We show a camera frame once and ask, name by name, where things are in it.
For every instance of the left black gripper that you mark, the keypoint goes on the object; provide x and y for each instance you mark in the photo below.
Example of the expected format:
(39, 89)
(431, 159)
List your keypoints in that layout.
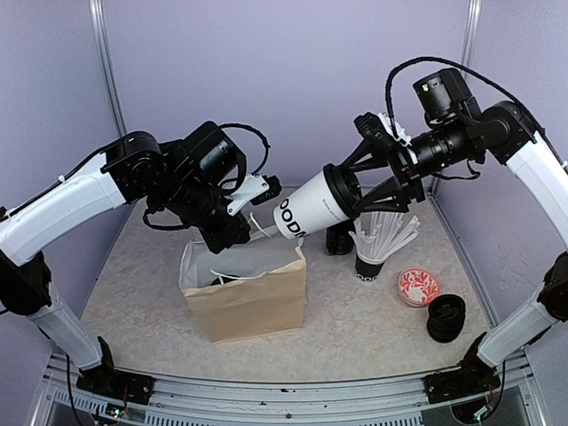
(238, 232)

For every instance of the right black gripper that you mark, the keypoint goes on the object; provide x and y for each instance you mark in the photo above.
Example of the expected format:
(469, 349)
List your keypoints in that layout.
(407, 171)

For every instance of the brown paper bag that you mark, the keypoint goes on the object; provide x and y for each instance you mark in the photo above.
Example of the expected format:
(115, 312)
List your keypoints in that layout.
(266, 296)

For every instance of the stack of black cup lids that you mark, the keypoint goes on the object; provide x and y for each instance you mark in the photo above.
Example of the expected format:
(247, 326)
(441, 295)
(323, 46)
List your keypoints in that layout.
(446, 319)

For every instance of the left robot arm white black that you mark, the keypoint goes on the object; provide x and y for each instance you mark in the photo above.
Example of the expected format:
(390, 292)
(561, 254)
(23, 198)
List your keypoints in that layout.
(203, 179)

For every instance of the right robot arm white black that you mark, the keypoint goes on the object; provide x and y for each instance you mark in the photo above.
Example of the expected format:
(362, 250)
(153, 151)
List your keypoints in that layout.
(512, 228)

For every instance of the stack of black cup sleeves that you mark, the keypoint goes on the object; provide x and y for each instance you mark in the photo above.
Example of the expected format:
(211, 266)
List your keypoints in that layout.
(338, 241)

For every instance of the black cup holding straws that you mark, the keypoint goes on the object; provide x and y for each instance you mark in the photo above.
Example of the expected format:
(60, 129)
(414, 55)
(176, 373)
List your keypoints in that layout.
(367, 270)

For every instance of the red white patterned bowl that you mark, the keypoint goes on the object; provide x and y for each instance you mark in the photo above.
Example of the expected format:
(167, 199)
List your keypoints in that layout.
(418, 287)

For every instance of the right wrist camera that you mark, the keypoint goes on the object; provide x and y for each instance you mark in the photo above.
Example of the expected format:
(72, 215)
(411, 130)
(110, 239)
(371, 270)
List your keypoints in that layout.
(376, 128)

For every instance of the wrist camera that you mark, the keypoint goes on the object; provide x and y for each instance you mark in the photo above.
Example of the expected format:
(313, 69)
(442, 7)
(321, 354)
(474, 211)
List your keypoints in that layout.
(255, 189)
(376, 128)

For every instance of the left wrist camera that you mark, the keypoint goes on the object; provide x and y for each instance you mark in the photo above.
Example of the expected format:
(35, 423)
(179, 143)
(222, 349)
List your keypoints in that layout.
(255, 189)

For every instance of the right aluminium corner post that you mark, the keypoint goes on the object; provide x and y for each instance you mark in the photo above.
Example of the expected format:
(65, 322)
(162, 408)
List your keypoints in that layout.
(467, 55)

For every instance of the aluminium corner post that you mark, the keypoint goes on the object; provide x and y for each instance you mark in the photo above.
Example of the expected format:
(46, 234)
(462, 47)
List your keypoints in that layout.
(467, 55)
(102, 41)

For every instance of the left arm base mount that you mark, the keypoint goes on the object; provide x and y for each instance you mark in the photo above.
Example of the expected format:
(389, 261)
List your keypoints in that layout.
(108, 381)

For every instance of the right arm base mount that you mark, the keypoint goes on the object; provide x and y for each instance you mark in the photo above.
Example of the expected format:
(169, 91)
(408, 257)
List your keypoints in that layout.
(473, 376)

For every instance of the aluminium front frame rail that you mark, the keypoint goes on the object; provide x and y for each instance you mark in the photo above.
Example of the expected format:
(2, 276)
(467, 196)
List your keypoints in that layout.
(178, 400)

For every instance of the left aluminium corner post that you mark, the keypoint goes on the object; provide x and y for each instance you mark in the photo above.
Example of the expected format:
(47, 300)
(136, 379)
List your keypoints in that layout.
(102, 41)

